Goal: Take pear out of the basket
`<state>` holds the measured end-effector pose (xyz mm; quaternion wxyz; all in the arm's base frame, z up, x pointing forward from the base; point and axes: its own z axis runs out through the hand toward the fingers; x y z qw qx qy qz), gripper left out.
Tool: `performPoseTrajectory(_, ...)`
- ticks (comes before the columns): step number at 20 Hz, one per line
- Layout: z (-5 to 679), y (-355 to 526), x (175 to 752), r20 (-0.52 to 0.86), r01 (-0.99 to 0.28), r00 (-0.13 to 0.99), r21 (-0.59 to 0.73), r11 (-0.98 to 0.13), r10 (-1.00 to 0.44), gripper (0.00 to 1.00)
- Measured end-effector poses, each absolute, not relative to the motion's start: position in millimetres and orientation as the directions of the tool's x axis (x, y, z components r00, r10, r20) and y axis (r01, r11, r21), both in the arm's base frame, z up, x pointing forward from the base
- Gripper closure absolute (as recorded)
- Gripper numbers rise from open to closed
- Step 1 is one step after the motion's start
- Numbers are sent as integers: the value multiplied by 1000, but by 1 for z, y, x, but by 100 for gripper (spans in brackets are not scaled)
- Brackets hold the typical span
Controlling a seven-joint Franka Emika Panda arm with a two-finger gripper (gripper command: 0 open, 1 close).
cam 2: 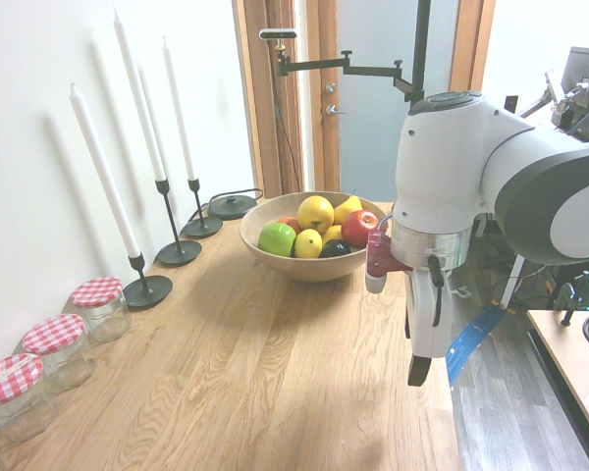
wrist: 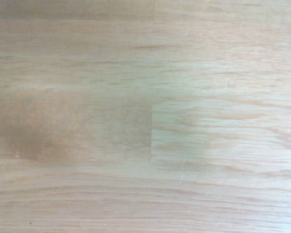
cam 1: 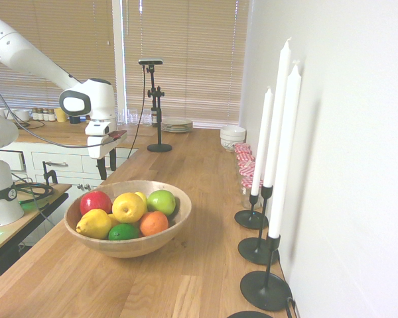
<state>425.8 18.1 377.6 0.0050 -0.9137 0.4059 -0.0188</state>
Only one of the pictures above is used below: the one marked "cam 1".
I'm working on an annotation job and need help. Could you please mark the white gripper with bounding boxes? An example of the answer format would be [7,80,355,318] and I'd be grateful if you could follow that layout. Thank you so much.
[86,133,117,181]

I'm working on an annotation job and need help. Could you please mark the large yellow round fruit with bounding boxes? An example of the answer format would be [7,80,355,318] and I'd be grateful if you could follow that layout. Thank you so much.
[111,192,146,224]

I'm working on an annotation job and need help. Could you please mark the yellow pointed pear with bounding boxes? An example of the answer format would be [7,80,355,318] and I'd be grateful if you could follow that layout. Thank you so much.
[75,208,113,240]

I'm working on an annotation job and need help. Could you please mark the red apple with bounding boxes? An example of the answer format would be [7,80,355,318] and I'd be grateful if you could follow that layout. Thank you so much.
[79,190,113,216]

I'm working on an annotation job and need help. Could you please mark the white drawer cabinet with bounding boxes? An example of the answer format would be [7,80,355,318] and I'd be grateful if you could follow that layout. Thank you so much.
[0,141,140,201]

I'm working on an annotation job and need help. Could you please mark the yellow lemon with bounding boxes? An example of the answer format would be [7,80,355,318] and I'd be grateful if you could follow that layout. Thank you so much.
[134,191,149,213]

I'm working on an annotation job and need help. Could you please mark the black table clamp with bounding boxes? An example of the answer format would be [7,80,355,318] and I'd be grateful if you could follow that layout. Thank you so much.
[42,160,59,185]

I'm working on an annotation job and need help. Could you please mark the green apple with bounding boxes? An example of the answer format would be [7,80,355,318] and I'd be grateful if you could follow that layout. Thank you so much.
[147,189,176,217]

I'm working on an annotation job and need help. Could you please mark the green lime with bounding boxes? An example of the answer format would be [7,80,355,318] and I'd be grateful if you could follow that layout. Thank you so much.
[107,223,140,242]

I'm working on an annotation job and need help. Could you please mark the orange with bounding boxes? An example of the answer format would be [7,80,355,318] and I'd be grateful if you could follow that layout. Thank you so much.
[139,211,170,237]

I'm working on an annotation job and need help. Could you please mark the white plate stack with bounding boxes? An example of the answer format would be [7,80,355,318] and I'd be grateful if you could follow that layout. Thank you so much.
[160,118,194,134]

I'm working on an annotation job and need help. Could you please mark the wooden fruit bowl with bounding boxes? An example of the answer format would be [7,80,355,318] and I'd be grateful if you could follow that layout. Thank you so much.
[64,180,192,259]

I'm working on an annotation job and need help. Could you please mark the wooden robot mounting table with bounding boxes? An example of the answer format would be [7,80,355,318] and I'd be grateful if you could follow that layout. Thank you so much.
[0,183,72,286]

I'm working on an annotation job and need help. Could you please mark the white bowl with dark pattern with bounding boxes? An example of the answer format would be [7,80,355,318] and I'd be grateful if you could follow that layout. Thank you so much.
[220,135,246,153]

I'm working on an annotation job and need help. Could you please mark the plain white ceramic bowl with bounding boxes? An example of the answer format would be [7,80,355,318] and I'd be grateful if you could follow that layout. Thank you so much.
[220,125,247,140]

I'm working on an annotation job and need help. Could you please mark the wooden venetian blind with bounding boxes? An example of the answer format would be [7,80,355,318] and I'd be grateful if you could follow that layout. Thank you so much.
[123,0,250,126]
[0,0,117,112]

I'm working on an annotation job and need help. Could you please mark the short black candle holder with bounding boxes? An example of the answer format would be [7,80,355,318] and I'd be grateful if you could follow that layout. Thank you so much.
[234,193,269,230]

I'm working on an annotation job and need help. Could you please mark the white taper candle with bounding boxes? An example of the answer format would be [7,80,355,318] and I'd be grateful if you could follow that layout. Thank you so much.
[263,38,292,189]
[267,61,302,239]
[251,86,273,196]

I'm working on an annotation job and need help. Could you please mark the tall black candle holder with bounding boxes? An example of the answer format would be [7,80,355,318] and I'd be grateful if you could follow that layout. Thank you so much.
[237,184,280,266]

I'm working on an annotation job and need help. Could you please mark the medium black candle holder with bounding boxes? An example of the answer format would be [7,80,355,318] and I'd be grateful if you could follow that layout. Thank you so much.
[240,231,293,312]

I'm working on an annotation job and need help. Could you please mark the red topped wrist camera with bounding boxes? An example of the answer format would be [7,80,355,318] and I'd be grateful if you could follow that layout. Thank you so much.
[106,129,128,148]

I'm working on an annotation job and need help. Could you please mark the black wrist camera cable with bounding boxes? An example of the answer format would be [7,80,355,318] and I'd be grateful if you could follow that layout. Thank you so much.
[0,75,120,149]

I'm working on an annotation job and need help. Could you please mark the black round base camera stand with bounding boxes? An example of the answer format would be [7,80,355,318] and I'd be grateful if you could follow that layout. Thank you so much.
[147,64,173,153]

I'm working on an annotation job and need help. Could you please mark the black stand camera cable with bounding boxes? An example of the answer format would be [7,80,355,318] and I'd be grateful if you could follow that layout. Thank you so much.
[128,65,147,160]

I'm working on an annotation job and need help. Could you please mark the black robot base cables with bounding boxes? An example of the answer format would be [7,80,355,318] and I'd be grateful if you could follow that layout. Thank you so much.
[12,175,56,226]

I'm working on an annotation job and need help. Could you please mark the black round base plate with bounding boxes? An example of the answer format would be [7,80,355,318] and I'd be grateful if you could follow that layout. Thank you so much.
[227,310,275,318]

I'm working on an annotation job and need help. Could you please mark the thin black cord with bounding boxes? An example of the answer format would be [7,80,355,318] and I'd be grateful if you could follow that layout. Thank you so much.
[286,297,299,318]

